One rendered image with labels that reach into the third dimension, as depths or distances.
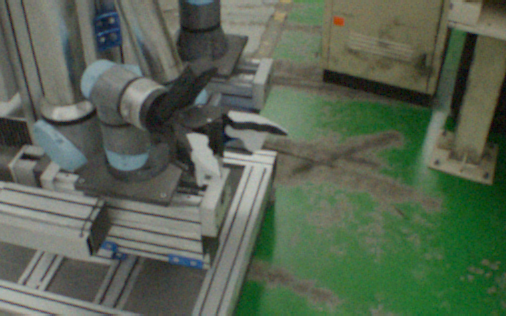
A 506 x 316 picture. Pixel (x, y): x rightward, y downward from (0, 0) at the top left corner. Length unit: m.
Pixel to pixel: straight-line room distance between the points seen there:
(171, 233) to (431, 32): 1.60
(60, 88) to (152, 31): 0.19
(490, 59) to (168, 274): 1.35
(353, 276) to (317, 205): 0.35
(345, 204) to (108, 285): 0.97
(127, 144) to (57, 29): 0.23
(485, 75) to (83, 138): 1.58
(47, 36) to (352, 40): 1.89
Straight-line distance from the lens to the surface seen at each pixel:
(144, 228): 1.42
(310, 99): 2.79
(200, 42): 1.66
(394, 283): 2.06
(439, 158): 2.55
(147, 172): 1.30
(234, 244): 1.82
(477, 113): 2.40
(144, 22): 1.06
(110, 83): 0.98
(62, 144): 1.13
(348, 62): 2.80
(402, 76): 2.77
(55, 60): 1.07
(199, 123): 0.86
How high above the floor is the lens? 1.60
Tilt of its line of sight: 41 degrees down
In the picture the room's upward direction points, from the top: straight up
